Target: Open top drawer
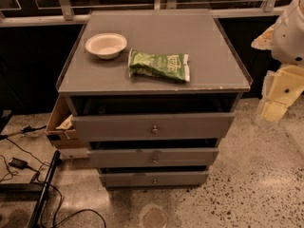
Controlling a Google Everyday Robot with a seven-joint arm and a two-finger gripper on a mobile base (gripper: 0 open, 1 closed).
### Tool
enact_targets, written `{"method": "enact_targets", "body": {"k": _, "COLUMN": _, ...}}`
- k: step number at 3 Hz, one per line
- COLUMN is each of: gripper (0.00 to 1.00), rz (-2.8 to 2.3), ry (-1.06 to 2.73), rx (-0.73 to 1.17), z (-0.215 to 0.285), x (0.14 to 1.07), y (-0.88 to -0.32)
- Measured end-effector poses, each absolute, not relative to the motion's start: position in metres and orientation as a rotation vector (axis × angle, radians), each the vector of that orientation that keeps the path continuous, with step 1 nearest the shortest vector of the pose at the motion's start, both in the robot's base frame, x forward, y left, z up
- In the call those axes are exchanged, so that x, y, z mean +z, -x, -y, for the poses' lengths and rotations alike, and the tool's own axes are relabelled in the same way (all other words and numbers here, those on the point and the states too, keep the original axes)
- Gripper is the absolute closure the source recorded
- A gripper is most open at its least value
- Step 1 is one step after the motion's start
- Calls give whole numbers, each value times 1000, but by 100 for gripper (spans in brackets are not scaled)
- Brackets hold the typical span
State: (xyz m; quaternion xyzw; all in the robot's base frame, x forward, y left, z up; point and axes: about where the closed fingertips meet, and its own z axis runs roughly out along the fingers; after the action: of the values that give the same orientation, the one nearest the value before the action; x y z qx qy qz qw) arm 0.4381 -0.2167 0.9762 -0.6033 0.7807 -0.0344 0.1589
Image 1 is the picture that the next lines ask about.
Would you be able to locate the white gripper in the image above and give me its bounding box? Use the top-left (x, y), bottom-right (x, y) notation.
top-left (251, 25), bottom-right (304, 123)

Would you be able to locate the grey top drawer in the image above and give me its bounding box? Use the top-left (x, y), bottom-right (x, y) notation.
top-left (72, 113), bottom-right (235, 142)

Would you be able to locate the grey drawer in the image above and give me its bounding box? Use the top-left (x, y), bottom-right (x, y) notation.
top-left (72, 113), bottom-right (235, 142)
top-left (87, 148), bottom-right (219, 168)
top-left (100, 171), bottom-right (208, 188)

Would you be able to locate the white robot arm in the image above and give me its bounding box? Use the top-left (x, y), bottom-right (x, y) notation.
top-left (251, 0), bottom-right (304, 123)

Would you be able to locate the grey drawer cabinet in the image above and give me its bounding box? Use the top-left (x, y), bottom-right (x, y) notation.
top-left (58, 9), bottom-right (252, 177)

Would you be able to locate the grey middle drawer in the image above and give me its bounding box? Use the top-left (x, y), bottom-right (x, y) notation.
top-left (87, 148), bottom-right (219, 168)

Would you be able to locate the grey bottom drawer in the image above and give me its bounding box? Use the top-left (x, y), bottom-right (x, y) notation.
top-left (100, 171), bottom-right (208, 188)

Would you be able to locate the open cardboard box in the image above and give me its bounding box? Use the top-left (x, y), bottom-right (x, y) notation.
top-left (46, 96), bottom-right (87, 159)

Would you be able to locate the green chip bag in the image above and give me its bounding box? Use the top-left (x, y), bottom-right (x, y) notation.
top-left (127, 49), bottom-right (190, 82)

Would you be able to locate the metal window railing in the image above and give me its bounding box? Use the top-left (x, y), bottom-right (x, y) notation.
top-left (0, 0), bottom-right (292, 27)

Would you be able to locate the white paper bowl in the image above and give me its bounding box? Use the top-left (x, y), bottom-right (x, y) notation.
top-left (85, 33), bottom-right (127, 60)

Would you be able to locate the black bar on floor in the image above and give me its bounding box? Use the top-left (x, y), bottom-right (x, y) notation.
top-left (28, 150), bottom-right (60, 228)

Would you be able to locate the black power adapter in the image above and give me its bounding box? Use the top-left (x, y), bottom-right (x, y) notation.
top-left (9, 158), bottom-right (28, 169)

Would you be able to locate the black floor cable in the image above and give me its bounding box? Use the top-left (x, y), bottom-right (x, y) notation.
top-left (0, 125), bottom-right (107, 228)

